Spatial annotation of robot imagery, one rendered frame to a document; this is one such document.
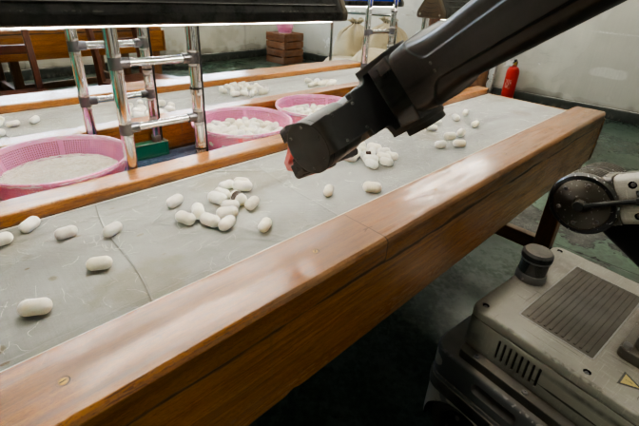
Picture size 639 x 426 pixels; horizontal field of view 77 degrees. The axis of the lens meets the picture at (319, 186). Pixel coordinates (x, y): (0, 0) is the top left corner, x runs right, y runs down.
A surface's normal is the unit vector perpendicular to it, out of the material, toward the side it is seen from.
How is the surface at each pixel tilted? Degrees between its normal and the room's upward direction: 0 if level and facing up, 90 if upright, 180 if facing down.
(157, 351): 0
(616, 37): 90
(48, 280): 0
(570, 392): 90
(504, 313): 0
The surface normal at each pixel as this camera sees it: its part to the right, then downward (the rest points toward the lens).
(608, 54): -0.67, 0.30
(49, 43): 0.74, 0.33
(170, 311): 0.05, -0.90
